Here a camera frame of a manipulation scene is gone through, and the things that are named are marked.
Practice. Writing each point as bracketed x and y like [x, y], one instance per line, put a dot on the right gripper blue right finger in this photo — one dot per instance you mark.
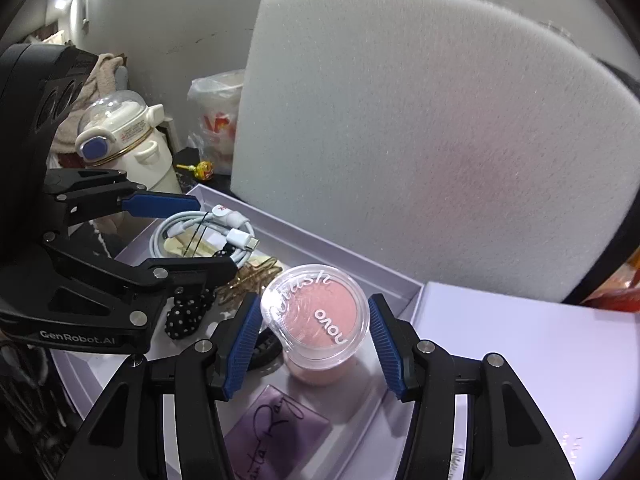
[389, 344]

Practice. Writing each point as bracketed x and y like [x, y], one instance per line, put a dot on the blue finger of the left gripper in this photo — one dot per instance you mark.
[142, 204]

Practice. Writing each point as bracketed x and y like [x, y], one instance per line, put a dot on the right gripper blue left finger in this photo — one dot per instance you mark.
[238, 345]

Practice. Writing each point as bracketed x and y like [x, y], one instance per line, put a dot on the purple Manta Ray box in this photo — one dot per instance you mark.
[274, 437]

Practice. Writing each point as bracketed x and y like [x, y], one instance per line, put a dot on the black polka dot hair clip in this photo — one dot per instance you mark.
[184, 318]

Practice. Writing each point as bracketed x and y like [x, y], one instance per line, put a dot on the clear pink blush compact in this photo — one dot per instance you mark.
[319, 314]

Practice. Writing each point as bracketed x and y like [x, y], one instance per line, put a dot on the gold metal hair claw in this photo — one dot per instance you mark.
[254, 276]

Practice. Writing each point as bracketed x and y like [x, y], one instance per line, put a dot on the black hair claw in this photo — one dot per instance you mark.
[266, 350]

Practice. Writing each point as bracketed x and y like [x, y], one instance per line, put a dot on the cream hair clip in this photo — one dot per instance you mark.
[188, 245]

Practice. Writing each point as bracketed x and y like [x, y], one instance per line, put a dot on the pink round compact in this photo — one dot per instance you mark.
[317, 372]

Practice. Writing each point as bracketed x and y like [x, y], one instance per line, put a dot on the white Cinnamoroll bottle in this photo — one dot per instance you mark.
[120, 132]

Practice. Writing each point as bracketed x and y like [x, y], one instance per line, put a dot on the white plastic bag cup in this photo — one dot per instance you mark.
[218, 99]

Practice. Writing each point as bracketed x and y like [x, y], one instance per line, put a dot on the beige towel on chair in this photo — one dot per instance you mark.
[101, 82]

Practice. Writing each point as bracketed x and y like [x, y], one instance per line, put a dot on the white foam board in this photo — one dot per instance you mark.
[422, 134]

